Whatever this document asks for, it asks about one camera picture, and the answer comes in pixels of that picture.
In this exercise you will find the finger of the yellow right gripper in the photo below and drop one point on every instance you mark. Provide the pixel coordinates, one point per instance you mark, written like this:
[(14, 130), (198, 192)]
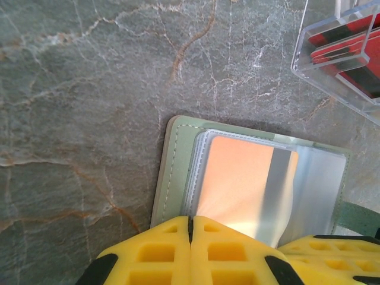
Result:
[(341, 273), (350, 248)]

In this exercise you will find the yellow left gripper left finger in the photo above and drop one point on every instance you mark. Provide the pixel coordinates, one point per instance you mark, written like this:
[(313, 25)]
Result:
[(178, 267)]

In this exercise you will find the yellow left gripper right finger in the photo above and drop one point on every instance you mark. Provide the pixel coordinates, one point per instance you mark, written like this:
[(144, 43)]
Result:
[(202, 267)]

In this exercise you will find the orange card silver stripe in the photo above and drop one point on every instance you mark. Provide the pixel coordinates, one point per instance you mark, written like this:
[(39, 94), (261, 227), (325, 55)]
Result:
[(237, 178)]

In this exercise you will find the clear plastic tray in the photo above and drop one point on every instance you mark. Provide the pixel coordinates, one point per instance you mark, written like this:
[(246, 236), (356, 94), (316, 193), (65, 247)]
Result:
[(172, 166)]

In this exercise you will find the red card black stripe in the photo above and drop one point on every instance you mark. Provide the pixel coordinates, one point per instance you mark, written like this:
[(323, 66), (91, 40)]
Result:
[(371, 59), (323, 35)]

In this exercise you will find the clear acrylic card organizer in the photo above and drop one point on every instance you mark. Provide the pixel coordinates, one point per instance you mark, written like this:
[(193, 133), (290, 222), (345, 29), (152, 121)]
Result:
[(341, 104)]

